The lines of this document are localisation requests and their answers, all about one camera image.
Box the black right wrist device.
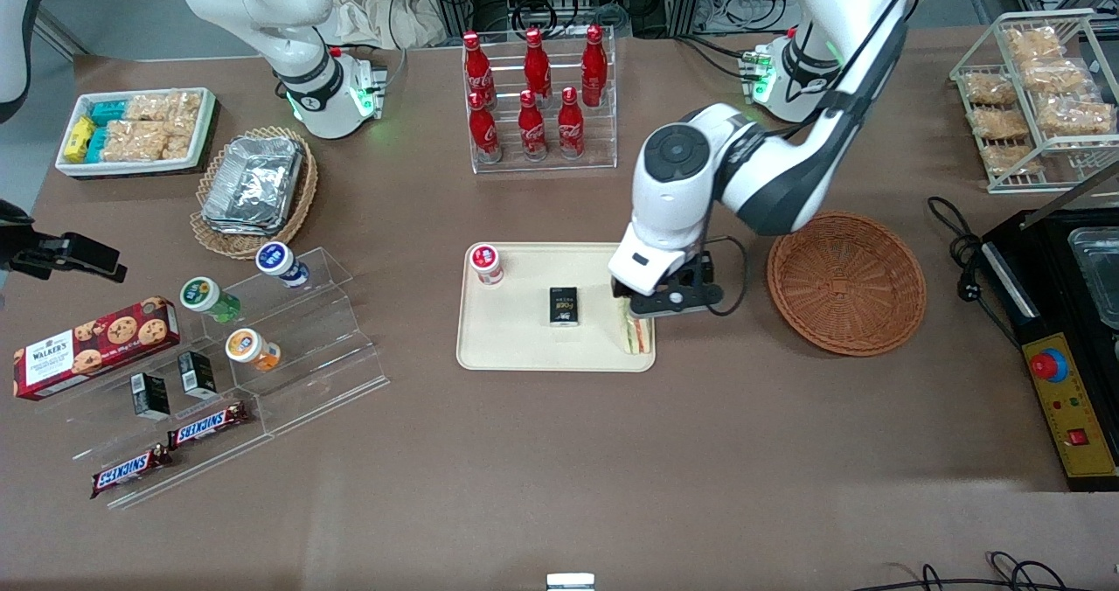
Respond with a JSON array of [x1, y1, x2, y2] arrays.
[[0, 199, 129, 282]]

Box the Snickers chocolate bar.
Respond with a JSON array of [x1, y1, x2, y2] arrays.
[[90, 446, 173, 499], [166, 401, 250, 450]]

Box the clear acrylic stepped display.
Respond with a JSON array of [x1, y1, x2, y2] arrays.
[[35, 246, 392, 511]]

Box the small black box white label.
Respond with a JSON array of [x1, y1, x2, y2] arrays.
[[177, 351, 219, 400], [131, 372, 170, 421]]

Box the rice cracker snack pack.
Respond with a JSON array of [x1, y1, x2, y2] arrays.
[[122, 93, 172, 122], [101, 121, 169, 162], [166, 90, 204, 137]]

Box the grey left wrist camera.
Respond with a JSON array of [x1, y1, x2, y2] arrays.
[[629, 255, 726, 317]]

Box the clear acrylic bottle rack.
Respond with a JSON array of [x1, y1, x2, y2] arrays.
[[462, 25, 618, 175]]

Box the crumpled beige cloth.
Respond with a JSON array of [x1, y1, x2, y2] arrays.
[[328, 0, 447, 50]]

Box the brown wicker basket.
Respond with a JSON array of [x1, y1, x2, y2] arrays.
[[767, 212, 928, 358]]

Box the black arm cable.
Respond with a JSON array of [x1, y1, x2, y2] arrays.
[[699, 0, 929, 317]]

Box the triangular sandwich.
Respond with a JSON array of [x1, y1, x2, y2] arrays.
[[617, 299, 656, 356]]

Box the black floor cables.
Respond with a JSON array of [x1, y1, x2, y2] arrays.
[[852, 551, 1082, 591]]

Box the clear plastic container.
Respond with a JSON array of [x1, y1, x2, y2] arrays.
[[1068, 228, 1119, 330]]

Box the silver foil container stack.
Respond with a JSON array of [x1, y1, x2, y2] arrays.
[[201, 136, 305, 237]]

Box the black power cable with plug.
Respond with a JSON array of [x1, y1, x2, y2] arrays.
[[927, 196, 1022, 349]]

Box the white rectangular snack bin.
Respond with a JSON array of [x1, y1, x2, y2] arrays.
[[54, 87, 219, 179]]

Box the green lidded drink bottle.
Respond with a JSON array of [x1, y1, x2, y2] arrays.
[[179, 276, 241, 324]]

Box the red lidded small jar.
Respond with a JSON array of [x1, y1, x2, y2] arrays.
[[469, 242, 505, 287]]

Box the yellow snack pack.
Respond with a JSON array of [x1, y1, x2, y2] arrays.
[[63, 116, 97, 163]]

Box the black heating appliance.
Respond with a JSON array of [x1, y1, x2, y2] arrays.
[[981, 164, 1119, 493]]

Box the orange lidded drink bottle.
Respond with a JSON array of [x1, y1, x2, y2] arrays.
[[225, 328, 282, 373]]

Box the clear bag fried snack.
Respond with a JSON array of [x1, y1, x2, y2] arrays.
[[962, 71, 1020, 108], [970, 106, 1029, 143], [1004, 27, 1066, 64], [1036, 97, 1116, 137], [1018, 58, 1090, 94], [983, 143, 1046, 181]]

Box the beige plastic tray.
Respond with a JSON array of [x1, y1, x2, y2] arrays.
[[455, 241, 657, 373]]

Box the white wire rack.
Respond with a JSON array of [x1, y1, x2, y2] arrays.
[[949, 8, 1119, 194]]

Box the red Walkers cookie box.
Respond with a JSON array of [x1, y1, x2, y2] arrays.
[[12, 296, 181, 401]]

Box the light tan wicker basket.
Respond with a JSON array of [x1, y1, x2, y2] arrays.
[[190, 126, 319, 261]]

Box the yellow emergency stop box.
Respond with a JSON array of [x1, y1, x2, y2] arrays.
[[1021, 332, 1118, 480]]

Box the red cola bottle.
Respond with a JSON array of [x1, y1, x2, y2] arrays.
[[558, 87, 585, 159], [524, 27, 553, 108], [469, 91, 503, 164], [580, 24, 608, 108], [462, 31, 496, 108], [518, 89, 548, 161]]

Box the blue lidded drink bottle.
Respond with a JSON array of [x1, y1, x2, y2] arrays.
[[255, 241, 310, 289]]

